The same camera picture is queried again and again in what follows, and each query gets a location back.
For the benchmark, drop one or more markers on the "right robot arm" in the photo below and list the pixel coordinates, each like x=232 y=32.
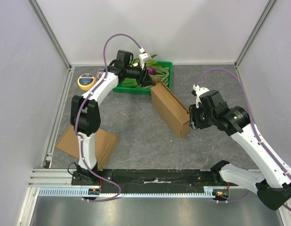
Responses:
x=273 y=184

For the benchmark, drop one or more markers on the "leafy green vegetable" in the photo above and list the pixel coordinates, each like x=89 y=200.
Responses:
x=151 y=62

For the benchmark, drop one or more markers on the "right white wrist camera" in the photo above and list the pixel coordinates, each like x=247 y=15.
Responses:
x=197 y=92

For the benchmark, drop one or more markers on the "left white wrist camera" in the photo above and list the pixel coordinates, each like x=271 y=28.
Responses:
x=144 y=57

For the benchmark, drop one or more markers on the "yellow tape roll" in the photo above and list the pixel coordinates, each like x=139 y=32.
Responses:
x=86 y=81

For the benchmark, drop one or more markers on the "green long beans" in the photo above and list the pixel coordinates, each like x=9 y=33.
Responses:
x=163 y=73

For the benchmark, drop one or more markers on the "purple onion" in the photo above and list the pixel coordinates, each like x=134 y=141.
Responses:
x=152 y=71

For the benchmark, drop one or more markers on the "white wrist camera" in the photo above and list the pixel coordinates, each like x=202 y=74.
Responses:
x=144 y=57
x=197 y=92

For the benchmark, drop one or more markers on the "red and blue drink can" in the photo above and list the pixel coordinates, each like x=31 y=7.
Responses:
x=99 y=75

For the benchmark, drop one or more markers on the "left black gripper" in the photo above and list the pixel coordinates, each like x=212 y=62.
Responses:
x=144 y=79

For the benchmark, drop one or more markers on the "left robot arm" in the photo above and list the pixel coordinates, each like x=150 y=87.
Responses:
x=85 y=113

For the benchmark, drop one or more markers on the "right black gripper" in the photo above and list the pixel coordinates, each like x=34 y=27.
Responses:
x=193 y=118

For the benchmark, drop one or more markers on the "spare cardboard box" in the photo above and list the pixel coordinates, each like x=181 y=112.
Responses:
x=170 y=108

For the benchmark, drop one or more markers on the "bok choy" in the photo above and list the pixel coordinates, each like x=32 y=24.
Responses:
x=130 y=83

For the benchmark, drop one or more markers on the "green plastic tray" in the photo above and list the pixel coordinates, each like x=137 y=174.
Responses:
x=146 y=90

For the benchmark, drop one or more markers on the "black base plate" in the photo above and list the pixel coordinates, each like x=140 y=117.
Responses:
x=161 y=180

